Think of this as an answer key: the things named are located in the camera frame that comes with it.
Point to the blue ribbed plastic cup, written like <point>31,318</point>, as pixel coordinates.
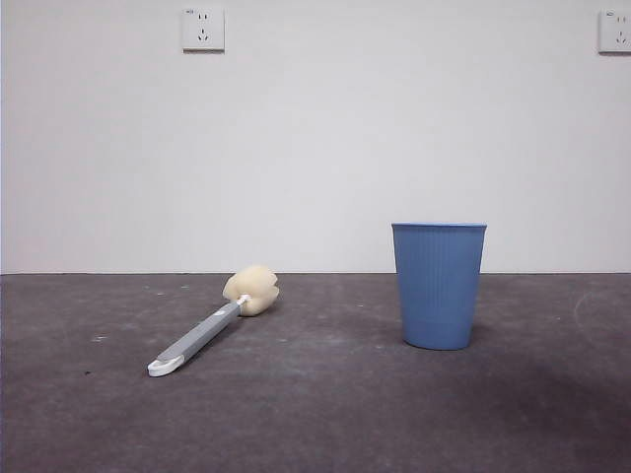
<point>439,286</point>

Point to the white wall socket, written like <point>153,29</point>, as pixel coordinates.
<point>203,29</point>
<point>616,32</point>

